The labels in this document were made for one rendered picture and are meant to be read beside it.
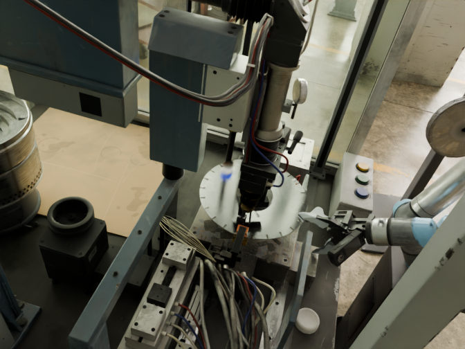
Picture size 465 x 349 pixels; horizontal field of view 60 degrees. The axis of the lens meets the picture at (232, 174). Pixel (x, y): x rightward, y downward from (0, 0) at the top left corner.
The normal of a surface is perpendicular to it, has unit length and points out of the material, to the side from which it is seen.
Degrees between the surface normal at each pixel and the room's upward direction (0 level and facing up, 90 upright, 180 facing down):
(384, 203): 0
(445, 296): 90
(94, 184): 0
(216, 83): 90
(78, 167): 0
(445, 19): 90
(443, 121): 86
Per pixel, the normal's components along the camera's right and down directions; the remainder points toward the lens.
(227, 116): -0.26, 0.63
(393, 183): 0.13, -0.73
